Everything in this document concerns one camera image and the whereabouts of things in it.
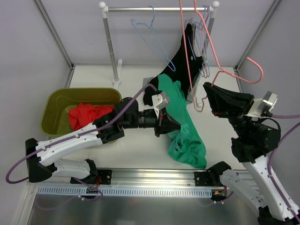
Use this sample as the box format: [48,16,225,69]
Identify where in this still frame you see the white and silver clothes rack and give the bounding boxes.
[98,0,220,108]

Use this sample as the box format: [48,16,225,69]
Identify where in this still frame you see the pink wire hanger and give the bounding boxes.
[179,0,264,113]

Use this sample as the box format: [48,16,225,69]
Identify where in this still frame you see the light blue wire hanger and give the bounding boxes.
[131,6,176,72]

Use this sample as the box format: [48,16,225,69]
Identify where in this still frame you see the red tank top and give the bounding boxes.
[68,103,114,131]

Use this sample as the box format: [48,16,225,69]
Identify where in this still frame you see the olive green plastic basket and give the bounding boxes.
[40,88,121,138]

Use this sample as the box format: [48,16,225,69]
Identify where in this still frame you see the light blue hanger rack end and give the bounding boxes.
[198,21,210,78]

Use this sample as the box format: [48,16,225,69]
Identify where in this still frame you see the green tank top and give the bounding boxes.
[158,74,207,169]

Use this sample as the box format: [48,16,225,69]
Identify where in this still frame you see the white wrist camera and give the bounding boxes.
[151,91,170,110]
[246,91,278,118]

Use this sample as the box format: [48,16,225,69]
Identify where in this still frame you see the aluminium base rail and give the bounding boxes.
[28,165,229,187]

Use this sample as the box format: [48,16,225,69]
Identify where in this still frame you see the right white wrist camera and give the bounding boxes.
[246,91,278,118]

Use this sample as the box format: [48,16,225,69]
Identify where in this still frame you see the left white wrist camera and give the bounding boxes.
[151,91,170,110]

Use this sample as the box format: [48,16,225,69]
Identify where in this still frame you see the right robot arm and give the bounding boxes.
[203,82,300,225]

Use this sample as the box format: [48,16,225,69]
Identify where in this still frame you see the white slotted cable duct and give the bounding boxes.
[37,185,212,198]

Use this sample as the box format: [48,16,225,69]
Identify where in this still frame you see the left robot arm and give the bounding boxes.
[25,95,180,184]

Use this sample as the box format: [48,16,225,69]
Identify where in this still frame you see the grey tank top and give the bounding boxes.
[142,23,202,103]

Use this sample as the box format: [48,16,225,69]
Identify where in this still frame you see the black tank top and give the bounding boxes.
[142,22,204,106]

